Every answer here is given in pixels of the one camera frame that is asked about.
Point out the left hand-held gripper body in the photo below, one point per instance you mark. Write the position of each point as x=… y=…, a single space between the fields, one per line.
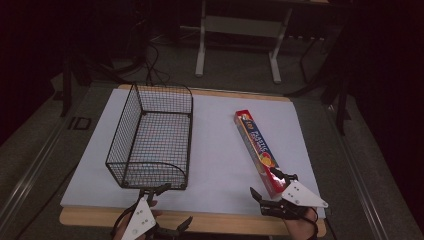
x=141 y=220

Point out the metal floor rail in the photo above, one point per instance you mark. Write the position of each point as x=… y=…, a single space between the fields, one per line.
x=353 y=173
x=33 y=170

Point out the red and blue wrap box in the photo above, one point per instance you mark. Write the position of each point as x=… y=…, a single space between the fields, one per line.
x=258 y=146

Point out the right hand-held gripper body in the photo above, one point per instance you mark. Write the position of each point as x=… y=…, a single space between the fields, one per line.
x=300 y=196

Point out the white table mat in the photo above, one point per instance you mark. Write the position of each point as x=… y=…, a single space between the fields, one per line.
x=216 y=150

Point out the white metal desk frame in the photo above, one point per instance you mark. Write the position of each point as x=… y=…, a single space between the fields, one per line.
x=200 y=50

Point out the person's left hand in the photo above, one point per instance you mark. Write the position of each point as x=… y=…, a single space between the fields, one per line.
x=156 y=213

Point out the person's right hand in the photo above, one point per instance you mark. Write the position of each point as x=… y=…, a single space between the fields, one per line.
x=301 y=230

